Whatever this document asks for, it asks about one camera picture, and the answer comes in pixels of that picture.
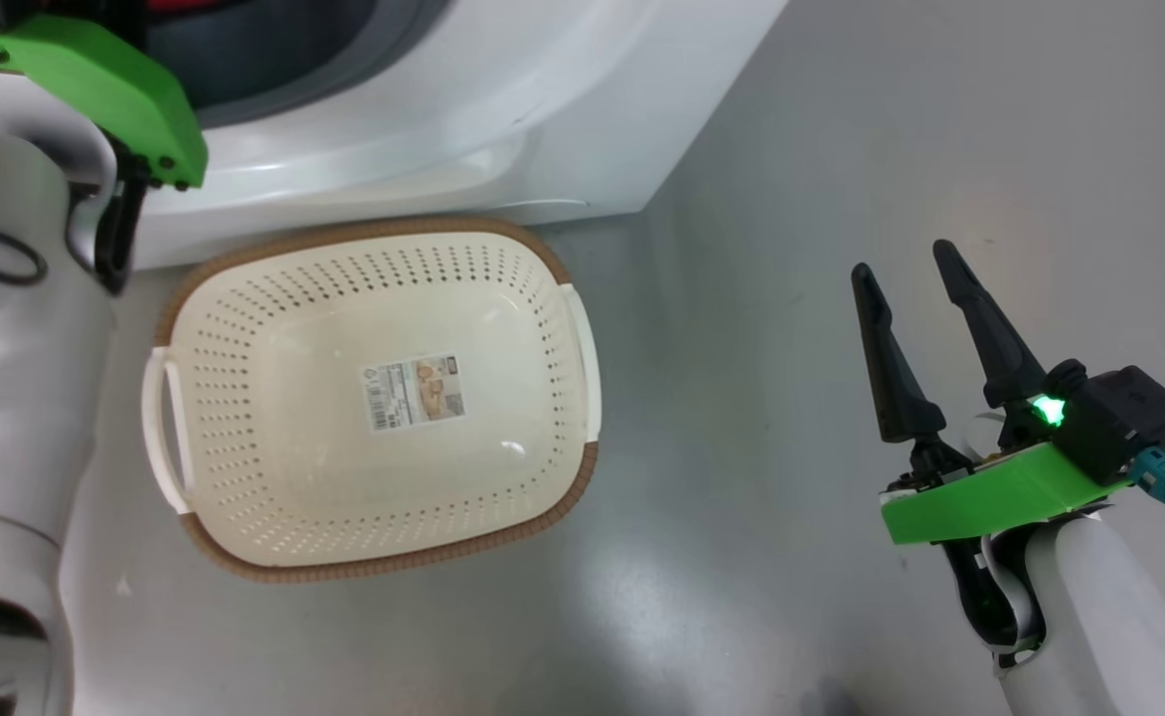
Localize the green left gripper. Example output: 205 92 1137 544
0 13 209 192

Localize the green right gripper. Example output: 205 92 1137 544
850 238 1133 669

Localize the white front-load washing machine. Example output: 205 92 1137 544
130 0 792 271

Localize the cream perforated basket brown rim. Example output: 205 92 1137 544
141 217 603 584

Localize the printed product label sticker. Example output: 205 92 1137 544
360 355 466 434

